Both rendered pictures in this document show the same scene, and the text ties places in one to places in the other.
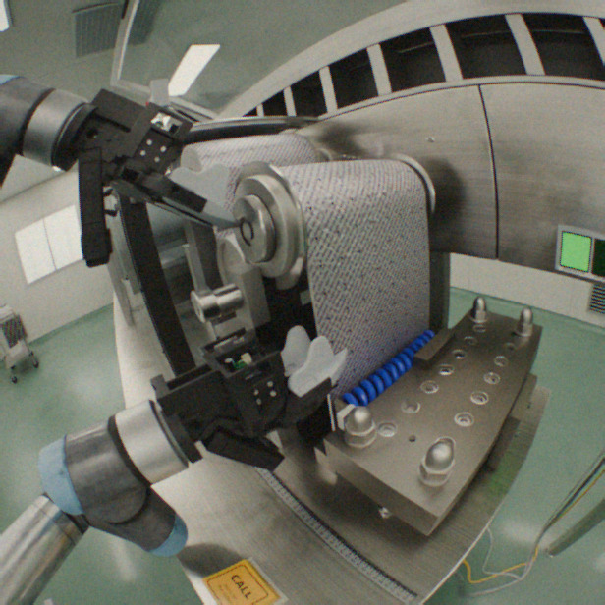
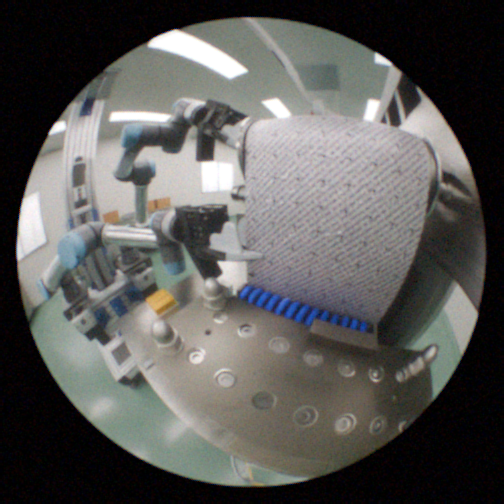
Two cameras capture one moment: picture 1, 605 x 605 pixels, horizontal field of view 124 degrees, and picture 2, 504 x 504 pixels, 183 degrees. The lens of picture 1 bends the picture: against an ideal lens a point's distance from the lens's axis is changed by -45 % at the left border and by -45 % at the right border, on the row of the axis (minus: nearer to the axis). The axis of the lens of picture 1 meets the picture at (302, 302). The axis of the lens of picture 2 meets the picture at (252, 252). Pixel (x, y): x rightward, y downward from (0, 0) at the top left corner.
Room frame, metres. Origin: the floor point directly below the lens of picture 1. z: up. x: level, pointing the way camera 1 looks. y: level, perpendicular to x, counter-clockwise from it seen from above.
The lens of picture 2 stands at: (0.20, -0.21, 1.19)
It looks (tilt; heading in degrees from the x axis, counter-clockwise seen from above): 26 degrees down; 66
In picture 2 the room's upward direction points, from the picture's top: straight up
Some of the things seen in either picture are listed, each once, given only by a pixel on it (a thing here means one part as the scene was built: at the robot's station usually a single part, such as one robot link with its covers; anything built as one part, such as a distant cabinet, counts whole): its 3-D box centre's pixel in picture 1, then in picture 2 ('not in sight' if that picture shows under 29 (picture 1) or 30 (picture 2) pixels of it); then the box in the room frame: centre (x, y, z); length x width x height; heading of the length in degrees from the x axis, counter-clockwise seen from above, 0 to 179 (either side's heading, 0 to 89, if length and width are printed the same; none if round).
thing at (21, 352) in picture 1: (10, 340); not in sight; (2.44, 4.40, 0.51); 0.91 x 0.58 x 1.02; 57
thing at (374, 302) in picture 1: (386, 310); (324, 259); (0.34, -0.11, 1.11); 0.23 x 0.01 x 0.18; 123
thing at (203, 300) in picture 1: (204, 303); (239, 193); (0.31, 0.11, 1.18); 0.04 x 0.02 x 0.04; 33
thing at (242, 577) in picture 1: (240, 590); (160, 301); (0.06, 0.13, 0.91); 0.07 x 0.07 x 0.02; 33
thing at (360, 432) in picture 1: (359, 422); (212, 291); (0.21, -0.04, 1.05); 0.04 x 0.04 x 0.04
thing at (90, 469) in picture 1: (93, 469); (165, 224); (0.12, 0.22, 1.11); 0.11 x 0.08 x 0.09; 123
